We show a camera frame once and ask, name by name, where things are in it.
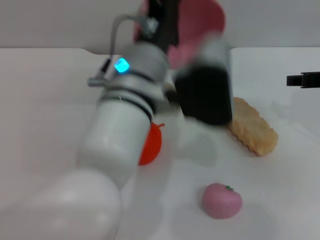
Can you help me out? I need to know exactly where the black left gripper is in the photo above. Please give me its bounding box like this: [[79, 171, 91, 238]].
[[139, 0, 181, 51]]

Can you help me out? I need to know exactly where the pink plastic bowl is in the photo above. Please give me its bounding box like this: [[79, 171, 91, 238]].
[[132, 0, 226, 69]]

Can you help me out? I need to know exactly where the orange toy fruit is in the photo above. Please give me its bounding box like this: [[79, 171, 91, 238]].
[[137, 121, 166, 167]]

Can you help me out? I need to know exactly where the toasted bread slice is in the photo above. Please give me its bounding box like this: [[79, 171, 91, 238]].
[[226, 97, 279, 157]]

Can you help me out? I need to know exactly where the pink toy peach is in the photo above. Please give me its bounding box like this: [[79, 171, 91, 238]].
[[201, 182, 243, 220]]

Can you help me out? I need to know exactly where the left arm grey cable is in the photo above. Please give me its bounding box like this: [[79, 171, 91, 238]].
[[87, 14, 149, 87]]

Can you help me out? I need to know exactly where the left wrist camera housing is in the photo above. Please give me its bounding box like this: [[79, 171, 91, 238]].
[[172, 32, 235, 126]]

